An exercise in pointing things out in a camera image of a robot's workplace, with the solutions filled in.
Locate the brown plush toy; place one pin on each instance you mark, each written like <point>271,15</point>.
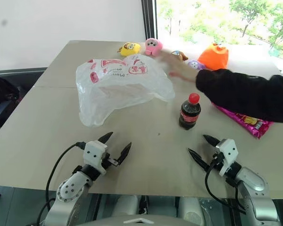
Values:
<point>180,56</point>

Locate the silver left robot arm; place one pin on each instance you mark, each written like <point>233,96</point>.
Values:
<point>70,190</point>

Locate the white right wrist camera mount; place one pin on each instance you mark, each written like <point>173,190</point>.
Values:
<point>228,151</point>

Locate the pink foil snack packet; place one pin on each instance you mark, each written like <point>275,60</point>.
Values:
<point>252,123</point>

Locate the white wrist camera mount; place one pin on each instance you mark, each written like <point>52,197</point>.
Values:
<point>94,153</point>
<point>228,151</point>

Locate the orange plush toy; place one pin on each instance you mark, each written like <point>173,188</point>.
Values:
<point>214,56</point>

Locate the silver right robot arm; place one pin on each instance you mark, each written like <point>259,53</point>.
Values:
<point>254,188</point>

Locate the silver robot torso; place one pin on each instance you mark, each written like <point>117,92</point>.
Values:
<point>153,212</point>

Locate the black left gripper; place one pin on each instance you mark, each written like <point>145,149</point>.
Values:
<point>106,161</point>

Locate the cola bottle red cap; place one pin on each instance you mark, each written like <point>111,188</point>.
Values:
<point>189,115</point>

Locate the pink plush toy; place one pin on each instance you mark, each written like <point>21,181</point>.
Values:
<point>153,46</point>

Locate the white plastic bag red print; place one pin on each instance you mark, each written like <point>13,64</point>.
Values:
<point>122,87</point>

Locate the dark window frame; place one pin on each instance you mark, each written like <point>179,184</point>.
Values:
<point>149,18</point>

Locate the yellow plush toy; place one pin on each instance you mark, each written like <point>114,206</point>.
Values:
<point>130,49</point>

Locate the black chair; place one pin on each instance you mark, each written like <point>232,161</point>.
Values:
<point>2,99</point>

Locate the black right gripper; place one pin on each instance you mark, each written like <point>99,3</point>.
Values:
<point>215,162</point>

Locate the purple plush toy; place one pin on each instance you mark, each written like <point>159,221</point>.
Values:
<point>195,64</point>

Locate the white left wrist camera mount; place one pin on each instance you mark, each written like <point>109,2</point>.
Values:
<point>94,153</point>

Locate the person's bare hand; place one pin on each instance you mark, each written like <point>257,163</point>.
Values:
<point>179,68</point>

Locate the person's forearm black sleeve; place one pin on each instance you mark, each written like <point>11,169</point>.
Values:
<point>245,94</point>

